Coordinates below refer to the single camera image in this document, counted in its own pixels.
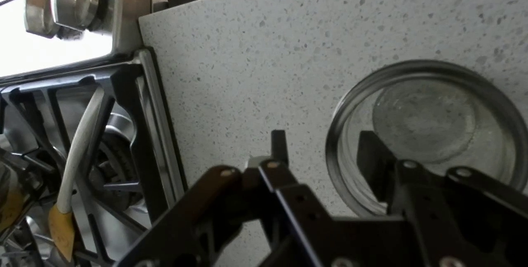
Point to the clear glass jar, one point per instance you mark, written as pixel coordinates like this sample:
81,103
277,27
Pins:
433,118

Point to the stainless steel stove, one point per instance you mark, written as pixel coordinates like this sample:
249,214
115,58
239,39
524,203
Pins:
123,19

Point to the stove burner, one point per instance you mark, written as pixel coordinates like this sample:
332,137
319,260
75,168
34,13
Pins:
119,164

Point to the silver stove knob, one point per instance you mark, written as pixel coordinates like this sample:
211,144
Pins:
38,11
74,1

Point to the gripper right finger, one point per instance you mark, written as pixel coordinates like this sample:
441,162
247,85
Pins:
466,201

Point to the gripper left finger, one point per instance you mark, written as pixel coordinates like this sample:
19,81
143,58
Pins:
214,205

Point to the black stove grate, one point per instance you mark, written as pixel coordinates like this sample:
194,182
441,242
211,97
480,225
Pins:
136,151

